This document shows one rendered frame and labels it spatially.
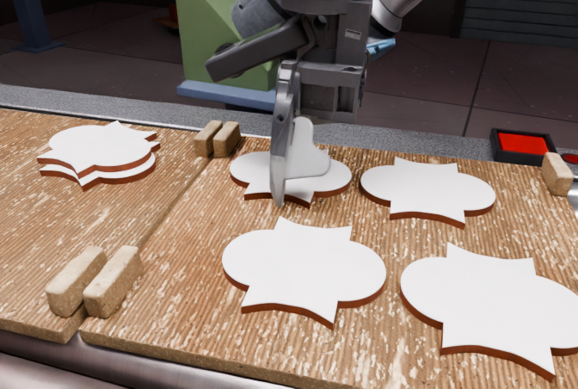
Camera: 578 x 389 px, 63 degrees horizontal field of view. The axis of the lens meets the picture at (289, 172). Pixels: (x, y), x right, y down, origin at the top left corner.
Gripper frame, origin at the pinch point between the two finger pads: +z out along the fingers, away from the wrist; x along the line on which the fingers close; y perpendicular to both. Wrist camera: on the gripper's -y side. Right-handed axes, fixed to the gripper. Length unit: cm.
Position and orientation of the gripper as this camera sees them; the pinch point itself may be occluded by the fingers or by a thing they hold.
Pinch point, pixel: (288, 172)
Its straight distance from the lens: 54.7
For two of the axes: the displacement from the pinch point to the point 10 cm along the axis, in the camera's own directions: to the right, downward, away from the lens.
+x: 2.3, -4.9, 8.4
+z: -0.4, 8.6, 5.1
